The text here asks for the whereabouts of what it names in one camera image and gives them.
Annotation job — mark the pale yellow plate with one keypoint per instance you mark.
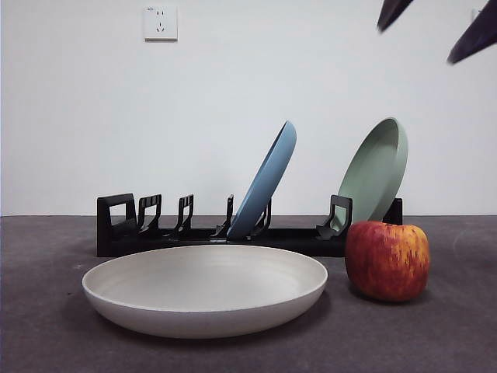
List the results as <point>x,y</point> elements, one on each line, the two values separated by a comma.
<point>194,311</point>

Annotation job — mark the white wall socket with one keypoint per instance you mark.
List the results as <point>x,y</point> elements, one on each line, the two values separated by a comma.
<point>161,24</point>
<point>475,16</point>

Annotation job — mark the red yellow apple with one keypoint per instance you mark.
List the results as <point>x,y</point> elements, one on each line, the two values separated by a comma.
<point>388,260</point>

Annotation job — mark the blue plate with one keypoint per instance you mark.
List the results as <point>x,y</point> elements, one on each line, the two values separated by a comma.
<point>268,178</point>

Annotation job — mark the green plate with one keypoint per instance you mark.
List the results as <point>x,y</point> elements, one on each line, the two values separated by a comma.
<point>372,175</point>

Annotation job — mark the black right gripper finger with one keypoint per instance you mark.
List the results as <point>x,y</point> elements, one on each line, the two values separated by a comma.
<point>477,37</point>
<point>392,11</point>

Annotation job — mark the black plate rack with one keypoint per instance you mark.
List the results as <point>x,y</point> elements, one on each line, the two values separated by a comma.
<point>295,242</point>

